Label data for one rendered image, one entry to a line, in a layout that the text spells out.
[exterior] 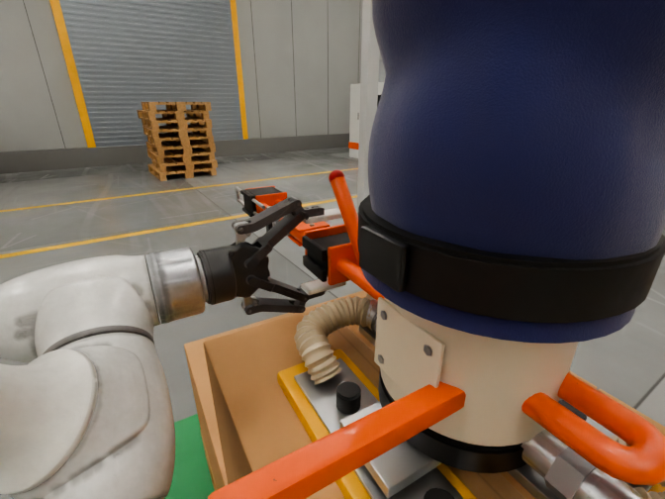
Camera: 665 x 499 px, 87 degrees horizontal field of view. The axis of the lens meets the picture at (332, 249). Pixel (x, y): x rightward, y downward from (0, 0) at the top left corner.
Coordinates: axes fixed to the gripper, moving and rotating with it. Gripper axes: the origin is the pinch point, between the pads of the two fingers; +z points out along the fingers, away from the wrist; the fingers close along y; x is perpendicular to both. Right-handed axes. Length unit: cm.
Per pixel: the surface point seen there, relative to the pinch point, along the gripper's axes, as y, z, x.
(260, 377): 12.8, -15.7, 7.7
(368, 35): -76, 177, -243
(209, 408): 53, -19, -32
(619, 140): -20.0, -4.3, 36.1
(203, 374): 53, -18, -45
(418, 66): -23.7, -9.6, 26.8
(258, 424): 12.9, -18.5, 14.7
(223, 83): -65, 216, -907
